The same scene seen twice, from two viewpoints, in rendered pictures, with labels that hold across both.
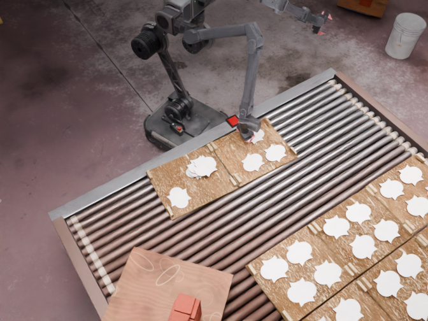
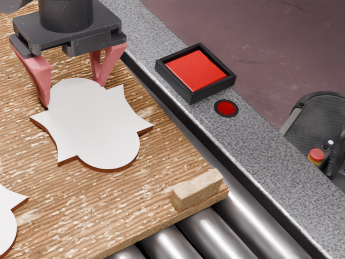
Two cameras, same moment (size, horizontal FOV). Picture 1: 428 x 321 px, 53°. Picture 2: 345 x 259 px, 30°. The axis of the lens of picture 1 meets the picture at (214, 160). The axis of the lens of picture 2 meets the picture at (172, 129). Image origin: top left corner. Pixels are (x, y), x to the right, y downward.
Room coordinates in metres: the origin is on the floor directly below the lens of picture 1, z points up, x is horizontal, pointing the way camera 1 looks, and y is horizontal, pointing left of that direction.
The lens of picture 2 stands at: (1.61, -0.73, 1.48)
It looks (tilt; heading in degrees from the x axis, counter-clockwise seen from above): 47 degrees down; 78
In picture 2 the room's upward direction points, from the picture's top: 12 degrees clockwise
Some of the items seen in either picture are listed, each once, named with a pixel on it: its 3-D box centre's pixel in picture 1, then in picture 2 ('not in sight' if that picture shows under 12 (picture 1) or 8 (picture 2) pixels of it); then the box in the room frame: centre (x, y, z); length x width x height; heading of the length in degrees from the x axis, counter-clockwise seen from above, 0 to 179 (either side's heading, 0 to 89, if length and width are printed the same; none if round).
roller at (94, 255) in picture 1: (241, 172); not in sight; (1.38, -0.16, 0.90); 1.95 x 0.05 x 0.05; 125
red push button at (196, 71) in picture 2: (234, 121); (195, 73); (1.75, -0.12, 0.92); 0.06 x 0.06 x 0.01; 35
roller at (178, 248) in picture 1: (262, 197); not in sight; (1.22, -0.28, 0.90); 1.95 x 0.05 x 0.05; 125
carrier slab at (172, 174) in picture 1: (191, 180); not in sight; (1.30, 0.13, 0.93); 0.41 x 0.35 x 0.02; 120
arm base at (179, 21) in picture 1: (182, 25); not in sight; (2.00, 0.19, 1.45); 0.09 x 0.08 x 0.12; 145
